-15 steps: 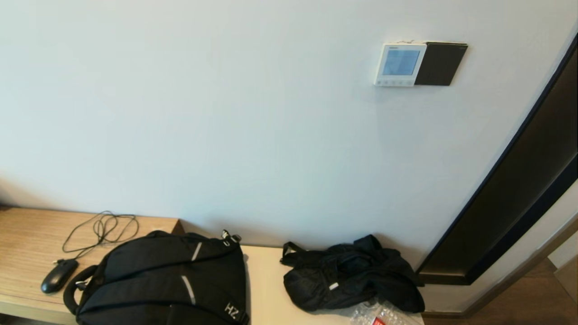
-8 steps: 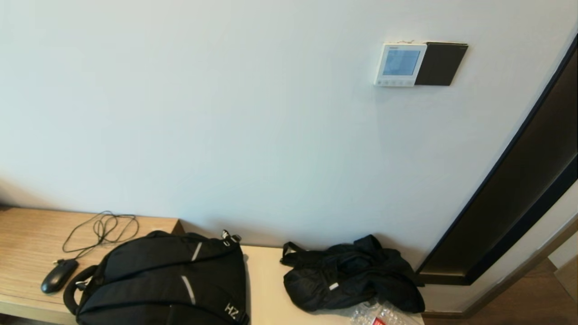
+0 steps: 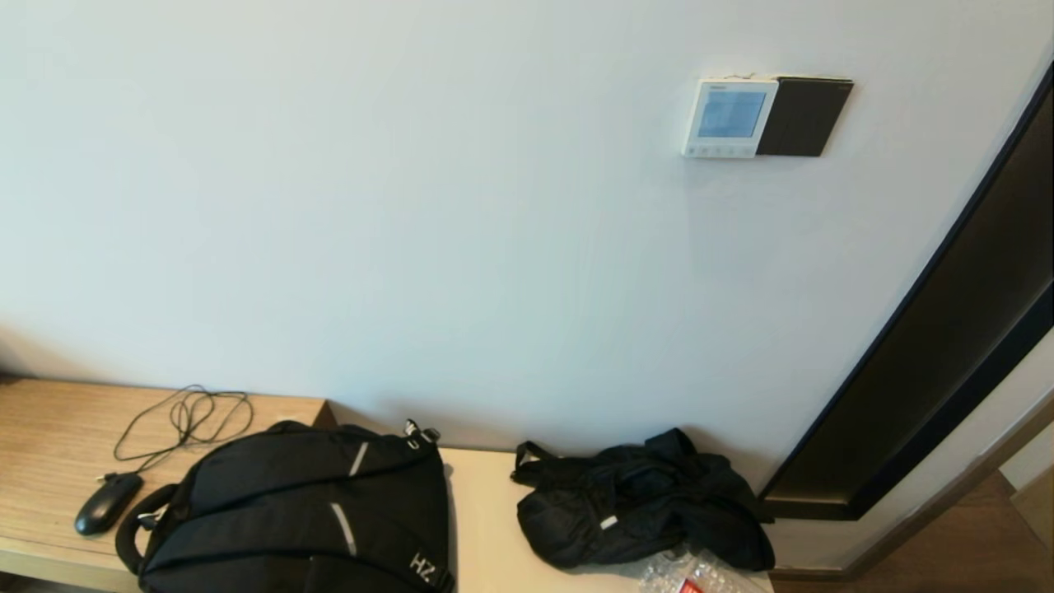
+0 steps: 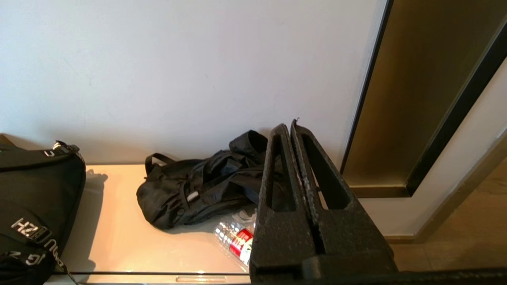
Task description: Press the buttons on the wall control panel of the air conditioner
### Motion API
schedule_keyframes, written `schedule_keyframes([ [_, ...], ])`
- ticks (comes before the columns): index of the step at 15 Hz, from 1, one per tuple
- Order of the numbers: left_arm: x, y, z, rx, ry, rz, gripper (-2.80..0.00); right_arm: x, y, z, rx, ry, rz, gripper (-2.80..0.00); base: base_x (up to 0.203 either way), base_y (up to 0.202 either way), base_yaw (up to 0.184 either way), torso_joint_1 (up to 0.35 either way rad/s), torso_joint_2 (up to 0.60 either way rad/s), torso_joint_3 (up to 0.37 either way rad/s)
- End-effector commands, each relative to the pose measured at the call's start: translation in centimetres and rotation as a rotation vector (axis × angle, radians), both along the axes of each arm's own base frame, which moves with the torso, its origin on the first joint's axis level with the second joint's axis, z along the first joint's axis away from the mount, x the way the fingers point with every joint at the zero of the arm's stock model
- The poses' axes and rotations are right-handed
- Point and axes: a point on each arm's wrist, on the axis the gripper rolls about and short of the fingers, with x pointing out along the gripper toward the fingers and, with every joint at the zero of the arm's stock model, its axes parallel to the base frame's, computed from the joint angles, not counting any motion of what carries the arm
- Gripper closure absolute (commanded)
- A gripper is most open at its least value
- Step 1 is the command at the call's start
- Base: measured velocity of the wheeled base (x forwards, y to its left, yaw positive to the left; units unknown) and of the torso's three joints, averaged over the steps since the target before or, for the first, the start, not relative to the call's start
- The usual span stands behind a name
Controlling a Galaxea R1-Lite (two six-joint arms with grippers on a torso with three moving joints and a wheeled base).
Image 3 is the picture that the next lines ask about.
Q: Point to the white wall thermostat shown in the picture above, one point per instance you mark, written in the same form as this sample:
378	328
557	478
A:
729	115

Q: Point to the dark door frame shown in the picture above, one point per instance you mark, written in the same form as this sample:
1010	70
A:
930	387

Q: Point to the dark brown wall switch plate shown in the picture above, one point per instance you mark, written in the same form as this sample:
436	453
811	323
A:
803	115

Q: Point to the small black fabric bag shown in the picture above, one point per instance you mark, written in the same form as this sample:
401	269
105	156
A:
634	502

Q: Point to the light wooden desk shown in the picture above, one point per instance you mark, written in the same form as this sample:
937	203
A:
49	428

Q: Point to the brown wooden baseboard strip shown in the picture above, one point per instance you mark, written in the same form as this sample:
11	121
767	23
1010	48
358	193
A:
951	492

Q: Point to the clear plastic bottle red label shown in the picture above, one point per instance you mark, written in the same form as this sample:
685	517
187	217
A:
700	576

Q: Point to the black backpack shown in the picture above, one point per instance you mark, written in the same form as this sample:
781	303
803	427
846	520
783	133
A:
288	511

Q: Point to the black computer mouse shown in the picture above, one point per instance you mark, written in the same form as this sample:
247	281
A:
105	504

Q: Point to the cream low cabinet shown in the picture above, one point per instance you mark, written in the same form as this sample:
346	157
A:
486	527

